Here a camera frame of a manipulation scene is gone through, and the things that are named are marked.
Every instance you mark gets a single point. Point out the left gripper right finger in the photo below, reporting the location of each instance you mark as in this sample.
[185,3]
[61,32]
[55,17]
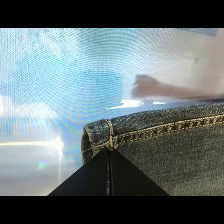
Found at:
[133,180]

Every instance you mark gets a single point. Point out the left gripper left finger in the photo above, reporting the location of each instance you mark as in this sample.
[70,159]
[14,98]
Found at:
[90,180]

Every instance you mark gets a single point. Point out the blue jeans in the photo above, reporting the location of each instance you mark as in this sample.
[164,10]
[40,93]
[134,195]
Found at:
[180,150]

